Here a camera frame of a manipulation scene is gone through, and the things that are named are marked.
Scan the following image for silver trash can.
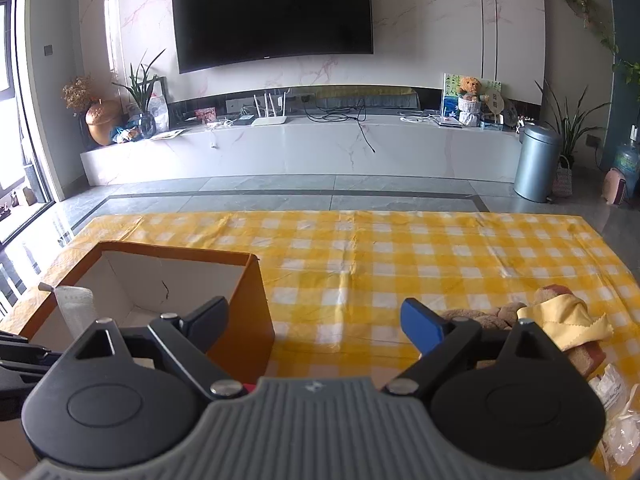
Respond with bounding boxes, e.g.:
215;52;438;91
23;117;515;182
513;124;562;203

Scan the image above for yellow checked tablecloth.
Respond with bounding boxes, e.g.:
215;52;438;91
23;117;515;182
0;211;640;476

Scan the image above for brown fluffy towel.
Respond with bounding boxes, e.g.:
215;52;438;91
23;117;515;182
439;302;528;333

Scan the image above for orange cardboard box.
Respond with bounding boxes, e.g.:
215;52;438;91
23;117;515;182
0;241;276;391

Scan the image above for white printed bag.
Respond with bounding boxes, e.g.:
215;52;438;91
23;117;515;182
149;94;169;131

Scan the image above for white router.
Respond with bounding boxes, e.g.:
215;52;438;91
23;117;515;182
250;91;288;127

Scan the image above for yellow cloth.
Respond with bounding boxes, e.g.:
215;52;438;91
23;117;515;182
516;294;615;352

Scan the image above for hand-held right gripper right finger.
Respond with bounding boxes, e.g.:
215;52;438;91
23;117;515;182
385;298;572;402

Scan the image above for white marble TV console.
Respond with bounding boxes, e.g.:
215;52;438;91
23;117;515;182
80;112;523;187

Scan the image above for green plant in glass vase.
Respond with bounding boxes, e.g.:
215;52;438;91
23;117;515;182
112;50;166;138

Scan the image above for blue water jug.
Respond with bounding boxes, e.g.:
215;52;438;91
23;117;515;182
614;125;640;196

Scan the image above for clear labelled plastic packet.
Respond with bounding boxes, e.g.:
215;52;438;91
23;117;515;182
589;364;640;467

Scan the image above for sliding glass door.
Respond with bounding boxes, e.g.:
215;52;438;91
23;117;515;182
0;0;56;241

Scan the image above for long-leaf potted plant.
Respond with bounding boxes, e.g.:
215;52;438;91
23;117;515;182
535;80;611;198

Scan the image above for small pink heater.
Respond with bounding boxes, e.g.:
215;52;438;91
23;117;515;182
604;169;628;206

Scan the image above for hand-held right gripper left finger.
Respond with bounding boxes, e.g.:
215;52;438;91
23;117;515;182
64;296;244;402

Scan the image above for black cables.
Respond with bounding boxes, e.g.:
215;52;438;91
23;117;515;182
305;100;377;155

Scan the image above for hanging vine plant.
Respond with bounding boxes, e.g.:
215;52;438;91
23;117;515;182
557;0;640;86

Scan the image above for green blue painting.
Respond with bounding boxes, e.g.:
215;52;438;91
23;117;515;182
442;74;502;121

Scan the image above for copper acorn-shaped jar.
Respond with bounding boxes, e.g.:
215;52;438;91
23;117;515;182
85;100;123;147

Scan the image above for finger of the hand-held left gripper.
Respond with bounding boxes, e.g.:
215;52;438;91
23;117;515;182
0;331;63;367

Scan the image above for round paper fan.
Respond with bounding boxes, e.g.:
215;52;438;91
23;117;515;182
482;92;503;126

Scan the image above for brown teddy bear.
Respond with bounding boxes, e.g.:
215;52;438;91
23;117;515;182
457;76;488;127

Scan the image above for dried flower bouquet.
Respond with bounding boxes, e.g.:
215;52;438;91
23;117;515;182
61;76;96;111

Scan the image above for black wall television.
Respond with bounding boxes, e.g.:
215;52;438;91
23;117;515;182
171;0;375;75

